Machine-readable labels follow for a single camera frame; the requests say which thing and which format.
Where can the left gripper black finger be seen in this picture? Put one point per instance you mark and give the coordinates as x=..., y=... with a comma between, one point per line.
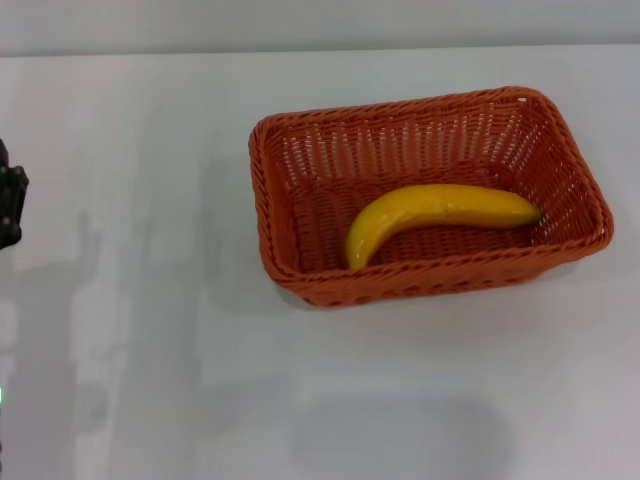
x=11, y=200
x=4, y=157

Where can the orange woven rectangular basket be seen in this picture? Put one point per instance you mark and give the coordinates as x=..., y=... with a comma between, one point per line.
x=400, y=290

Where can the yellow banana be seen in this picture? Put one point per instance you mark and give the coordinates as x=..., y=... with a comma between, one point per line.
x=425, y=205

